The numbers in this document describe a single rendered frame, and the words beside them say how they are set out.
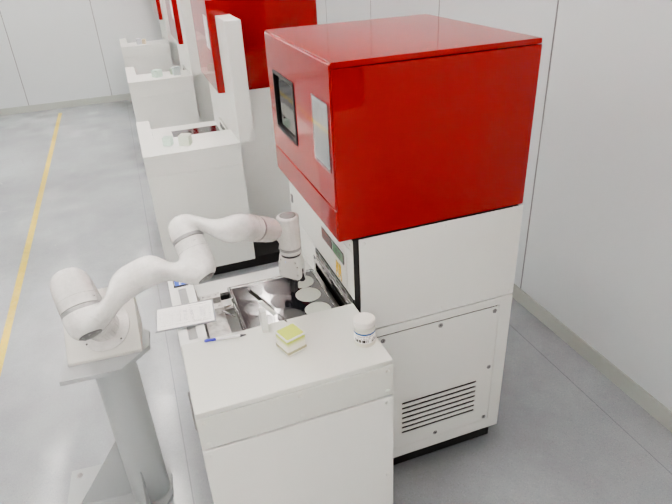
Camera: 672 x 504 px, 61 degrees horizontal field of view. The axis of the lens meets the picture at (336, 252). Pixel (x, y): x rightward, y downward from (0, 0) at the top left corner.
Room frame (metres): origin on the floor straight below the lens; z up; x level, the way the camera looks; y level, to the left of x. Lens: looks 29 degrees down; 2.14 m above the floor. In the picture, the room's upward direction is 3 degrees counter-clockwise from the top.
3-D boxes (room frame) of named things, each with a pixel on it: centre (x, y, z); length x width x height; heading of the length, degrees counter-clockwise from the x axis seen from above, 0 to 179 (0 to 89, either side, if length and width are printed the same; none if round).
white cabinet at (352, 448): (1.76, 0.29, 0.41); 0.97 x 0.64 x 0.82; 18
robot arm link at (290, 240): (1.94, 0.18, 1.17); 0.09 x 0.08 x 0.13; 66
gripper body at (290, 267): (1.94, 0.17, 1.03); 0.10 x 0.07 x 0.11; 60
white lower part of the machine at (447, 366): (2.23, -0.26, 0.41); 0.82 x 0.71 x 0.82; 18
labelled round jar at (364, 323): (1.50, -0.08, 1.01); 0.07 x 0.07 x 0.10
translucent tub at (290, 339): (1.49, 0.16, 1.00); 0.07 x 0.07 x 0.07; 37
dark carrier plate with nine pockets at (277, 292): (1.87, 0.22, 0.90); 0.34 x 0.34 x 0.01; 18
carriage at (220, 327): (1.77, 0.46, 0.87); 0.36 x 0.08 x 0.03; 18
